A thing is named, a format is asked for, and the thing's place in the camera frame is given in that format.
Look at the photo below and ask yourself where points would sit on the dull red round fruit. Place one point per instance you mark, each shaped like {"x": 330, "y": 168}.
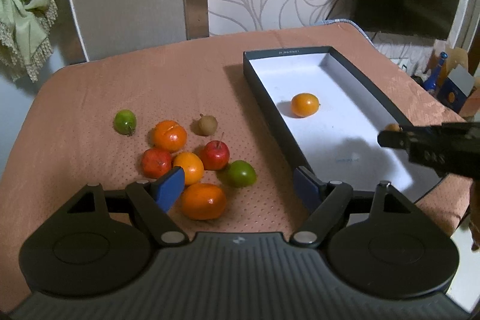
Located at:
{"x": 155, "y": 162}

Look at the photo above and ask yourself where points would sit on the large orange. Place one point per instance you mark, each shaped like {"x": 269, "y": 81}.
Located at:
{"x": 204, "y": 202}

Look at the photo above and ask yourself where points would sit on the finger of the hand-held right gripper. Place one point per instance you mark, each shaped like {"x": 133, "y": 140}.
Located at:
{"x": 431, "y": 149}

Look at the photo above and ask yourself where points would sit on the small green lime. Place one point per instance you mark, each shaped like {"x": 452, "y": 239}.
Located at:
{"x": 125, "y": 120}

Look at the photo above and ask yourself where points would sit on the orange tangerine with split peel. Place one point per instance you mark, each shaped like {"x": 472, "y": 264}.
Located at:
{"x": 169, "y": 137}

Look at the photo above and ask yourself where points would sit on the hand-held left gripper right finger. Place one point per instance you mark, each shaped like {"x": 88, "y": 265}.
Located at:
{"x": 304, "y": 188}

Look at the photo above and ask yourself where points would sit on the brown kiwi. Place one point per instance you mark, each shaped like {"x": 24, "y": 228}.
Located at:
{"x": 207, "y": 125}

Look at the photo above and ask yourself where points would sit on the brown cardboard box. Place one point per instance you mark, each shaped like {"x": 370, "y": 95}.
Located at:
{"x": 455, "y": 59}

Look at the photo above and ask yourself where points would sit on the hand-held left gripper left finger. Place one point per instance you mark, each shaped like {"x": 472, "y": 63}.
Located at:
{"x": 170, "y": 188}

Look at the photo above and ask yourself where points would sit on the orange with pointed tip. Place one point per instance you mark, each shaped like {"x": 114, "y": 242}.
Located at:
{"x": 305, "y": 104}

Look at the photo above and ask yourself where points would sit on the green fringed curtain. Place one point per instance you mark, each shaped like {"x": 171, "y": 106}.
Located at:
{"x": 22, "y": 5}

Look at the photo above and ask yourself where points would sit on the dark grey box white inside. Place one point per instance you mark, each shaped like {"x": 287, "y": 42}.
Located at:
{"x": 337, "y": 80}

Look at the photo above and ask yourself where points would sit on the salmon tablecloth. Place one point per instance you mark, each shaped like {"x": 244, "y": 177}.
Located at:
{"x": 93, "y": 87}

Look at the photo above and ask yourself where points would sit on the blue bottle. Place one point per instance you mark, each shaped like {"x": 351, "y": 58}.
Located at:
{"x": 433, "y": 78}

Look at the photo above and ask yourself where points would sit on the smooth orange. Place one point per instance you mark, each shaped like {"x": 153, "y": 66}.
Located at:
{"x": 190, "y": 164}

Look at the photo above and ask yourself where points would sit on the red apple with stem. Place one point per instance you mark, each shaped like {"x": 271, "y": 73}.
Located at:
{"x": 214, "y": 155}

